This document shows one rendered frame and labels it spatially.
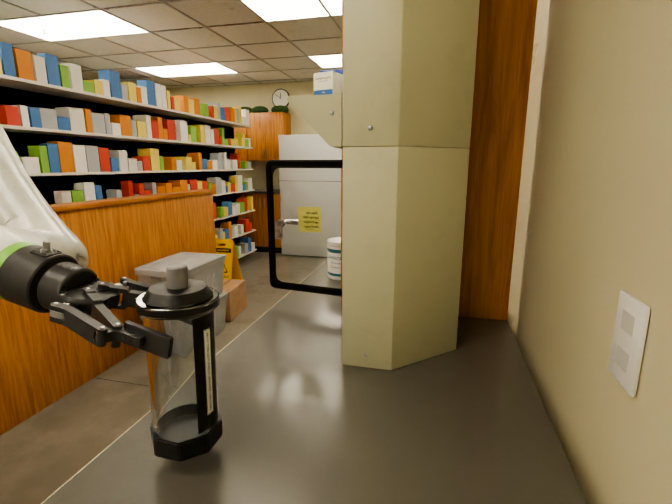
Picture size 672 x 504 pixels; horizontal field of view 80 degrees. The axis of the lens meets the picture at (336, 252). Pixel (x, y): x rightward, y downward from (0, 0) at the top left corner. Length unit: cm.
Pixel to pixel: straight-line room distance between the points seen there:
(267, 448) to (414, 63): 72
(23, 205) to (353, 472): 74
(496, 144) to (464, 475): 81
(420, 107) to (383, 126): 8
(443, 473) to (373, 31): 75
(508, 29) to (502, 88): 14
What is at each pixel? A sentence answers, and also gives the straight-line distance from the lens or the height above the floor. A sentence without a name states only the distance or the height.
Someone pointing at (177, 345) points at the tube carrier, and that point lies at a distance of 58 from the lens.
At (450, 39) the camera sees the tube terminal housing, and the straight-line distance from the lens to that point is 92.
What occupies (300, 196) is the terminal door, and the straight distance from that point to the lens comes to 121.
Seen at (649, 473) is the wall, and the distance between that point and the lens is 62.
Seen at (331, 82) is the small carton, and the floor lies 155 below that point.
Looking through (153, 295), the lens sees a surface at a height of 121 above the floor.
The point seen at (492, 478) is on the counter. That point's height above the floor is 94.
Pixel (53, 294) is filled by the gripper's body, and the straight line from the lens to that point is 69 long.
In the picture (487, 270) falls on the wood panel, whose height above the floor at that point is 108.
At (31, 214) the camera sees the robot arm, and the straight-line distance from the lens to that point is 92.
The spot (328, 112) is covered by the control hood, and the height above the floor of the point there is 148.
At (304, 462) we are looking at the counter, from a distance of 68.
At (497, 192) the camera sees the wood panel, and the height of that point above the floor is 130.
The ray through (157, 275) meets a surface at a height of 62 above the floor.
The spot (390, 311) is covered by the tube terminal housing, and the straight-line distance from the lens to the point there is 86.
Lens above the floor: 138
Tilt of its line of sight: 12 degrees down
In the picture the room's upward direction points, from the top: straight up
